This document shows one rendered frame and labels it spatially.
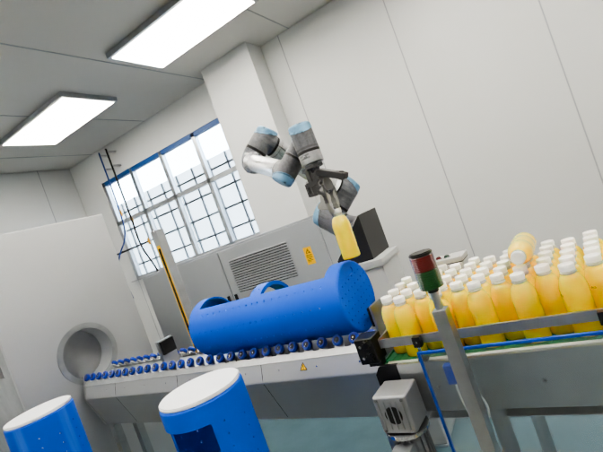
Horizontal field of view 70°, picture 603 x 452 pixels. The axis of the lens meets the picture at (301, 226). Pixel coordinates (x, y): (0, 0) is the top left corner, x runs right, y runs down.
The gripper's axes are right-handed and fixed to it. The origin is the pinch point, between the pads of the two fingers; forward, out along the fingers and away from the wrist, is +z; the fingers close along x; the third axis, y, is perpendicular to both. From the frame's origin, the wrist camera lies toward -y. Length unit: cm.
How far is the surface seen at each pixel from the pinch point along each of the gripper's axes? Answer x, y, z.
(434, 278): 38, -41, 26
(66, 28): -60, 192, -203
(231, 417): 57, 29, 49
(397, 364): 21, -13, 54
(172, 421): 68, 42, 43
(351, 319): 9.5, 5.3, 39.8
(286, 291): 8.8, 29.8, 23.3
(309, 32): -269, 102, -187
